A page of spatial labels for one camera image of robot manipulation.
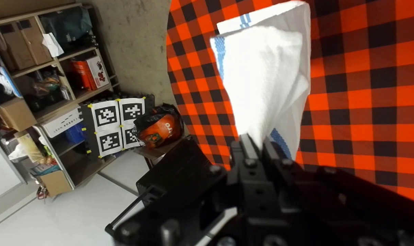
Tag metal storage shelf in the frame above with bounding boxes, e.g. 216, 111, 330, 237
0, 3, 115, 197

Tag orange black checkered tablecloth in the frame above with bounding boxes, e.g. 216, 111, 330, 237
166, 0, 414, 201

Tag white towel with blue stripes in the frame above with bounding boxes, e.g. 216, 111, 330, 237
211, 0, 312, 159

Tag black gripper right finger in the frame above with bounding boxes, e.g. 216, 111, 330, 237
263, 140, 294, 167

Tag fiducial marker board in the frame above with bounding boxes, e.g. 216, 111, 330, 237
85, 98, 146, 158

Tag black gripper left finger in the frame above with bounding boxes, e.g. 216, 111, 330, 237
231, 134, 260, 170

